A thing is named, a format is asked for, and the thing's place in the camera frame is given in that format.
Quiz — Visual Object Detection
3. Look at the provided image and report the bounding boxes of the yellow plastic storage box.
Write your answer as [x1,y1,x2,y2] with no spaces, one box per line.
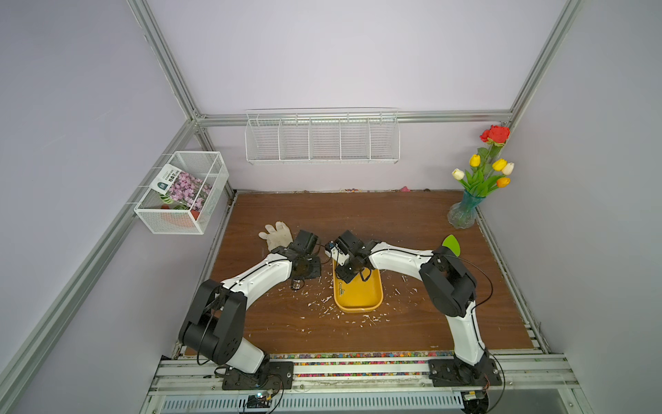
[333,262,384,313]

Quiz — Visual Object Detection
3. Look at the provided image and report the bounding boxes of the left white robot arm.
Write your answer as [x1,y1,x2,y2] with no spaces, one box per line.
[179,230,322,374]

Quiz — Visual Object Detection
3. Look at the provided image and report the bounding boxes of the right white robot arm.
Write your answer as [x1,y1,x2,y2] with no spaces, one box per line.
[324,231,489,372]

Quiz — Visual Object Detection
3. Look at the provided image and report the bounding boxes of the white rubber glove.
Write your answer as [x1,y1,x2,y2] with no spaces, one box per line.
[259,221,293,251]

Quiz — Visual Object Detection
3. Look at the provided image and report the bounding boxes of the green leaf spatula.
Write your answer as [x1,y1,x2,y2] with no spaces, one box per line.
[442,235,461,257]

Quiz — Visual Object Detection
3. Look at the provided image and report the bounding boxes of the blue glass vase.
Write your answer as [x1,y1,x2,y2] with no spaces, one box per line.
[448,191,485,229]

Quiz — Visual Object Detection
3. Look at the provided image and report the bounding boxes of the pink flower packet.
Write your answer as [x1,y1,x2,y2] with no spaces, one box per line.
[149,164,212,212]

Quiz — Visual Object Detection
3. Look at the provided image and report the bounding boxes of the artificial flower bouquet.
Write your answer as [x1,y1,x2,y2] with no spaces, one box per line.
[452,125,515,198]

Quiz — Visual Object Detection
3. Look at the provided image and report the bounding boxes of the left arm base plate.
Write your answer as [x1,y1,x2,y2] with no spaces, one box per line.
[222,362,294,391]

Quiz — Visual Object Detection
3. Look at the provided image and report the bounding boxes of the white wire wall shelf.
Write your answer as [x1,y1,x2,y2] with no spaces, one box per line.
[245,108,401,164]

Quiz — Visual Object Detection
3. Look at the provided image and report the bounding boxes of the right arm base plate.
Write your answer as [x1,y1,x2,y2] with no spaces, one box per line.
[429,355,503,388]

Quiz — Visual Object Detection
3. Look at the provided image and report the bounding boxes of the white wire basket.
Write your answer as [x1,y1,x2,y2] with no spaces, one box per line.
[134,151,229,235]

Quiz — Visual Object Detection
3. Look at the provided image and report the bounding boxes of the aluminium front rail frame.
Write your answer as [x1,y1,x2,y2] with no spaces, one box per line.
[141,351,594,413]

